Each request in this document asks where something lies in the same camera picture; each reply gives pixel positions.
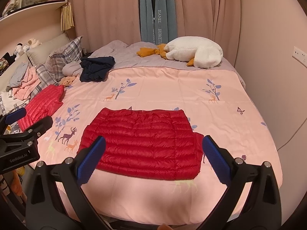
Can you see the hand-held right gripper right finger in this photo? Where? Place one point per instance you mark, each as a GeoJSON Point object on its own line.
{"type": "Point", "coordinates": [215, 160]}

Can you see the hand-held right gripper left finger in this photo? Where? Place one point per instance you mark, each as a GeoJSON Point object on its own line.
{"type": "Point", "coordinates": [92, 160]}

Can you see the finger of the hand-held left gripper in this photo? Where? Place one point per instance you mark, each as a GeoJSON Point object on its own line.
{"type": "Point", "coordinates": [38, 124]}
{"type": "Point", "coordinates": [15, 115]}

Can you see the dark red down jacket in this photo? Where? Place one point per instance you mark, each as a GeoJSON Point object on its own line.
{"type": "Point", "coordinates": [144, 143]}

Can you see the white cloth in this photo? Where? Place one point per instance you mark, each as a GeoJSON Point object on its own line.
{"type": "Point", "coordinates": [9, 103]}

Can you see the coral red down jacket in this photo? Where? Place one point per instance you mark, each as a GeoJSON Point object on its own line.
{"type": "Point", "coordinates": [40, 105]}

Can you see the orange cloth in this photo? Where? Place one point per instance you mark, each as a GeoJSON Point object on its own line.
{"type": "Point", "coordinates": [16, 184]}

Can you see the pink garment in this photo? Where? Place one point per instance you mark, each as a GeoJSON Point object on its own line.
{"type": "Point", "coordinates": [26, 86]}

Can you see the grey garment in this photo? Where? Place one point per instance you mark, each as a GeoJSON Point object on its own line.
{"type": "Point", "coordinates": [18, 75]}

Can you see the small plaid pillow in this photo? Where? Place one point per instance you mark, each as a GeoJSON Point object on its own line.
{"type": "Point", "coordinates": [45, 76]}

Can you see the tan crumpled cloth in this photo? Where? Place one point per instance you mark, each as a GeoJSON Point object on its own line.
{"type": "Point", "coordinates": [68, 81]}

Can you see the dark plush toy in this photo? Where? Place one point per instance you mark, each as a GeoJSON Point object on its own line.
{"type": "Point", "coordinates": [8, 58]}

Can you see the light grey cloth bundle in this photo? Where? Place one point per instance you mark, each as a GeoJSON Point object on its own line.
{"type": "Point", "coordinates": [70, 69]}

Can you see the white dog plush toy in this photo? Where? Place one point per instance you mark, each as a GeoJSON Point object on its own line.
{"type": "Point", "coordinates": [18, 49]}

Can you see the beige plush toy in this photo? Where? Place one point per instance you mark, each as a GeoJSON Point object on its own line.
{"type": "Point", "coordinates": [32, 43]}

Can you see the large plaid pillow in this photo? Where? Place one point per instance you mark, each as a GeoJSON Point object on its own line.
{"type": "Point", "coordinates": [64, 52]}

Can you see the beige headboard cushion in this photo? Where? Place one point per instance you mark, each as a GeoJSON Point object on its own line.
{"type": "Point", "coordinates": [48, 45]}

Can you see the navy blue garment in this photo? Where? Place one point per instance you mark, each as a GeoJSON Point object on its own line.
{"type": "Point", "coordinates": [96, 69]}

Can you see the pink printed blanket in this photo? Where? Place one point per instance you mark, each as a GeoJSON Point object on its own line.
{"type": "Point", "coordinates": [156, 88]}

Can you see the pale plush toy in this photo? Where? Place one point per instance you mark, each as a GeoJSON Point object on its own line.
{"type": "Point", "coordinates": [9, 6]}

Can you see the grey bedsheet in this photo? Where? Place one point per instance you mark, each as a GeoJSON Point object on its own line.
{"type": "Point", "coordinates": [124, 55]}

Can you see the white goose plush toy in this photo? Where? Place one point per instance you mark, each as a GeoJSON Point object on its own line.
{"type": "Point", "coordinates": [191, 52]}

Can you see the yellow hanging tassel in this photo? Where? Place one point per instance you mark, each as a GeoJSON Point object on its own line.
{"type": "Point", "coordinates": [67, 16]}

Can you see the grey printed curtain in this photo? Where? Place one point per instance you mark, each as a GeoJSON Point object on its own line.
{"type": "Point", "coordinates": [158, 9]}

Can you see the white wall socket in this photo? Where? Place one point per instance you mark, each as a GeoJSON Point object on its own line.
{"type": "Point", "coordinates": [299, 55]}

